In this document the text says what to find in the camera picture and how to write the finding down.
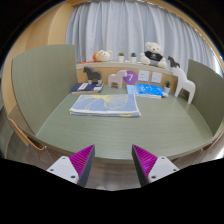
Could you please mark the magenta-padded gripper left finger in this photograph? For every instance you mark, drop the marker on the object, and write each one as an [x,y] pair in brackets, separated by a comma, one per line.
[80,161]

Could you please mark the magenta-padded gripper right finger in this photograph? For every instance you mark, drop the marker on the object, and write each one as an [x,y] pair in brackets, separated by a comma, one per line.
[146,161]

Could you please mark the blue towel with yellow print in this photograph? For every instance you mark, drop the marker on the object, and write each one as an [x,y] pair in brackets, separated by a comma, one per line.
[105,105]

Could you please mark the bright blue book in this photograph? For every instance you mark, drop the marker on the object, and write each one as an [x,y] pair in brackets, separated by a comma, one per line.
[150,89]

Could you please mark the light blue book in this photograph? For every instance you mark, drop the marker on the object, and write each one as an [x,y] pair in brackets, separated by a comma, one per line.
[131,89]

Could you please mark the dark blue book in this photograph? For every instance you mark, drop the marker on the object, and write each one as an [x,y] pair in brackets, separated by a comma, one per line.
[85,87]

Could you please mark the small potted plant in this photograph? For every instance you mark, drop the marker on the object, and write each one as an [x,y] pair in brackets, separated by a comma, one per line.
[121,58]
[133,59]
[167,88]

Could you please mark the round purple number sign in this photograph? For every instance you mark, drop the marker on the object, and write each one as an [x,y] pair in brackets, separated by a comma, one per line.
[131,78]

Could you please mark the large white horse figure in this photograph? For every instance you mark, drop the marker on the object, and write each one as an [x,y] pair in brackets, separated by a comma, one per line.
[183,83]

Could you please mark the green desk divider panel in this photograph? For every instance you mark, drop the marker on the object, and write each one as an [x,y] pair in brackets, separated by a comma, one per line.
[43,83]
[208,93]

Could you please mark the dark grey horse figure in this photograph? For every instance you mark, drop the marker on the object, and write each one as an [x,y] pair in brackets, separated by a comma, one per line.
[91,74]

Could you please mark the pink horse figure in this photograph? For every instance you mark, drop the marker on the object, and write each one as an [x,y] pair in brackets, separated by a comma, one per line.
[116,78]

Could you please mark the wooden desk shelf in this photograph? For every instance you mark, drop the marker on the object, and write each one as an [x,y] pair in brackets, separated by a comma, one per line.
[110,66]

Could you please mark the small dark horse figure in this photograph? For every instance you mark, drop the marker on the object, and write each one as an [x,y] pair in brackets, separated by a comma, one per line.
[173,62]

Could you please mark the white teddy bear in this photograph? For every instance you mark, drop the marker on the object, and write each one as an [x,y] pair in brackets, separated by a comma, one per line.
[153,55]

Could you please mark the cream and orange plush toy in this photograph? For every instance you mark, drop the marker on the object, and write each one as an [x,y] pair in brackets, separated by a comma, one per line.
[103,55]

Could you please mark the white curtain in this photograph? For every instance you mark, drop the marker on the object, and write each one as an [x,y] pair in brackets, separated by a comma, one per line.
[126,26]

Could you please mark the white wall socket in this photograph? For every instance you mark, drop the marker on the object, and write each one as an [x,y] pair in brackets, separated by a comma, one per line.
[143,75]
[156,77]

